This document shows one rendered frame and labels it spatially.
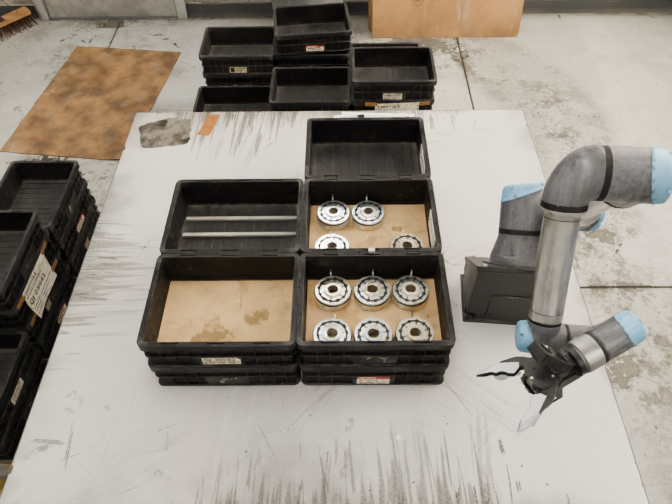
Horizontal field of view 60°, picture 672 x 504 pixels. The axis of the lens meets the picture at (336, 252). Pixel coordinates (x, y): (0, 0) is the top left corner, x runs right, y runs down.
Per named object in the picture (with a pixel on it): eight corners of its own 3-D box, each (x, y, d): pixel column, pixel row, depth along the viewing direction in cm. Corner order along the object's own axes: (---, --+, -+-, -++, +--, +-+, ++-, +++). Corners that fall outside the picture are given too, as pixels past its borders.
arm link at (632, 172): (539, 190, 170) (607, 136, 116) (592, 193, 168) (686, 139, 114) (537, 231, 169) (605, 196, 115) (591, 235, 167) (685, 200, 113)
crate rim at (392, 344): (441, 256, 165) (443, 251, 163) (455, 349, 146) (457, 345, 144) (300, 257, 165) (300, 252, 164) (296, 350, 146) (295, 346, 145)
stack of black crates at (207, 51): (282, 78, 351) (277, 25, 324) (279, 109, 332) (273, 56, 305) (216, 79, 351) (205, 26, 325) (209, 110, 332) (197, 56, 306)
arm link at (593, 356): (606, 352, 119) (579, 325, 125) (587, 363, 119) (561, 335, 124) (605, 370, 124) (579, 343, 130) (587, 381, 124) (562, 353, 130)
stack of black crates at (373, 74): (422, 119, 324) (431, 45, 290) (427, 155, 305) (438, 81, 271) (350, 119, 325) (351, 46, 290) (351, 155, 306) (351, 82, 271)
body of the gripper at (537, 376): (540, 412, 124) (588, 383, 125) (538, 393, 118) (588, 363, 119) (518, 384, 129) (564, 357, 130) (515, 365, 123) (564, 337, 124)
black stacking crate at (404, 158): (419, 143, 210) (422, 118, 201) (427, 203, 191) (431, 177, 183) (309, 145, 211) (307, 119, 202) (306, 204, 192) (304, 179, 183)
